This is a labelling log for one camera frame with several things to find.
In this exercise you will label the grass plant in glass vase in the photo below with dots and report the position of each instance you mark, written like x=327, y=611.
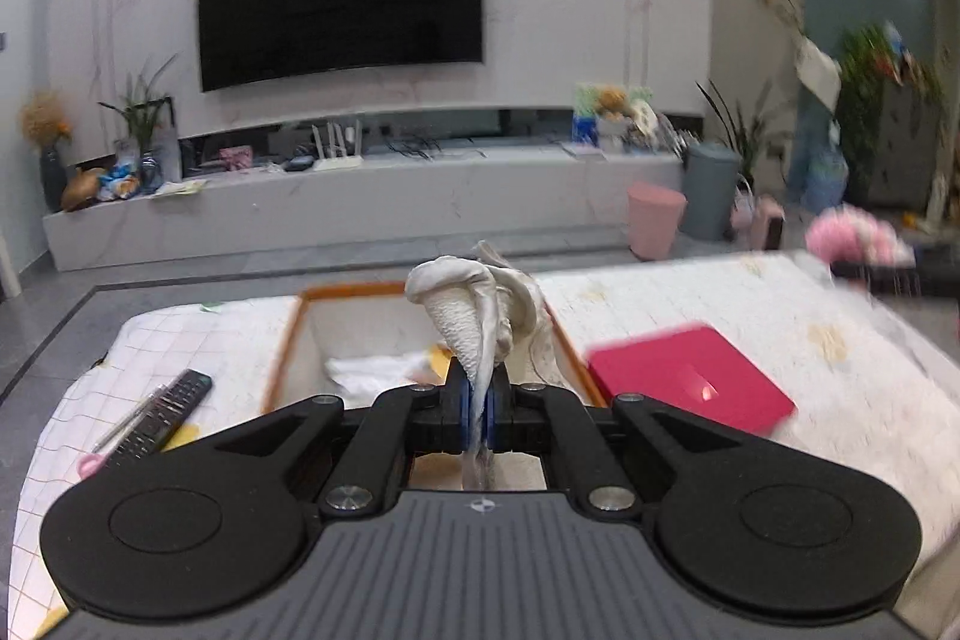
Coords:
x=142, y=115

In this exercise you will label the brown teddy bear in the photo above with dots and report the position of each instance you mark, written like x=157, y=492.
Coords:
x=613, y=102

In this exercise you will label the blue carton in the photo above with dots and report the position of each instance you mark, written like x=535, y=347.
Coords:
x=585, y=130

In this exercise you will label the white hand fan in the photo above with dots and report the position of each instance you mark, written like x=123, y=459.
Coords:
x=646, y=123

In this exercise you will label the small black device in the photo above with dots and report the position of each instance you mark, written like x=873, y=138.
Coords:
x=298, y=163

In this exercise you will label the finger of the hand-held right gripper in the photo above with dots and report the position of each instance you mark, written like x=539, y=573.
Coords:
x=874, y=278

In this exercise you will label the white lace tablecloth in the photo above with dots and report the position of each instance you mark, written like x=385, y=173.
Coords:
x=750, y=302

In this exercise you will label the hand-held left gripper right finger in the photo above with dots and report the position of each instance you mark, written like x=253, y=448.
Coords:
x=501, y=415

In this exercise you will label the grey drawer cabinet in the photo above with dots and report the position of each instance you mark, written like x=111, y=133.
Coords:
x=907, y=145

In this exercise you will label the blue water bottle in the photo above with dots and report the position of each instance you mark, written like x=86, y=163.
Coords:
x=825, y=183

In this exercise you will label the grey trash can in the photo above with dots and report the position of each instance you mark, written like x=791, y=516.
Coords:
x=709, y=194

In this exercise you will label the ivy plant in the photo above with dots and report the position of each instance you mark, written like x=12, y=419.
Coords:
x=862, y=78

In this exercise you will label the blue snack bags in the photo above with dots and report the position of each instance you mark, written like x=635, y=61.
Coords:
x=121, y=183

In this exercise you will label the long-leaf potted plant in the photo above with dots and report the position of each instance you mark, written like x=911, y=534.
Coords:
x=742, y=130

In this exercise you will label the white ribbed cloth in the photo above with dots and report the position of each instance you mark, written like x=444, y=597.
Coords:
x=465, y=317

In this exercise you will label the green display board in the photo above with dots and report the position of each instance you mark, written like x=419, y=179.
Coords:
x=586, y=94

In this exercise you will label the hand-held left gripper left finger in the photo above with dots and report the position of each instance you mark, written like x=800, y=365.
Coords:
x=457, y=415

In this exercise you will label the pink round stool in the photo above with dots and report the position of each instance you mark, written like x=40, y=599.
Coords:
x=656, y=220

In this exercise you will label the yellow cloth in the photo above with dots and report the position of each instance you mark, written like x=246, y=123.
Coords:
x=437, y=361

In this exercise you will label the white hanging cloth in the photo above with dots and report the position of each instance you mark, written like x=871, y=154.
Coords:
x=819, y=70

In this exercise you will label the loose papers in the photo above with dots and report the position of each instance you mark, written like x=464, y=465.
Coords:
x=178, y=188

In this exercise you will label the white router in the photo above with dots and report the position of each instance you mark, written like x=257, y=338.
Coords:
x=336, y=160

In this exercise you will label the white marble television console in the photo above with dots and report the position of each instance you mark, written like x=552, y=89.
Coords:
x=375, y=205

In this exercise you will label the dried flowers in dark vase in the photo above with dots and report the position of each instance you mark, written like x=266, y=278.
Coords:
x=46, y=123

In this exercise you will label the orange cardboard box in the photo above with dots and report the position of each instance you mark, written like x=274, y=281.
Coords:
x=360, y=325

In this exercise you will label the white tissue sheet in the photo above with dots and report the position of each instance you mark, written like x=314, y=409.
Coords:
x=375, y=371

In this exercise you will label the golden round ornament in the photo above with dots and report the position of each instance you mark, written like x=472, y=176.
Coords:
x=82, y=190

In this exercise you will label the small pink heater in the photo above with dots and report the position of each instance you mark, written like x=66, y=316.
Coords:
x=769, y=224

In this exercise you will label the white grid-patterned cloth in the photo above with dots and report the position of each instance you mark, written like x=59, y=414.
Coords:
x=150, y=340

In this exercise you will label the small pink photo card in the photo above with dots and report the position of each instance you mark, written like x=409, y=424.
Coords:
x=235, y=157

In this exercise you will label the red dispenser box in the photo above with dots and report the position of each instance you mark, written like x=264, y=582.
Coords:
x=690, y=377

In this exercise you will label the black remote control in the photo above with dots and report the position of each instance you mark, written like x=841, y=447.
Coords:
x=161, y=415

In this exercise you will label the pink and white knitted item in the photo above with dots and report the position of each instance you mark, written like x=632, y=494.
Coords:
x=847, y=235

